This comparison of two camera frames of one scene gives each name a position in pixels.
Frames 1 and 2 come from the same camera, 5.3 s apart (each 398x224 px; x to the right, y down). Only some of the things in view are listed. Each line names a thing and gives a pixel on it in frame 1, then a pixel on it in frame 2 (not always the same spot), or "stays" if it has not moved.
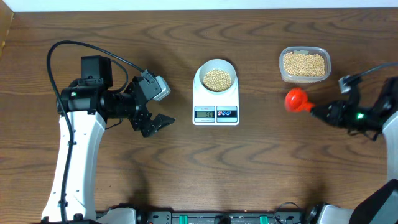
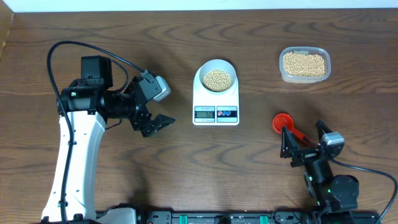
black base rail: [234, 217] stays
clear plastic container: [300, 65] stays
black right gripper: [337, 116] → [293, 147]
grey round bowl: [217, 76] stays
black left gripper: [138, 121] stays
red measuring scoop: [296, 100] → [284, 119]
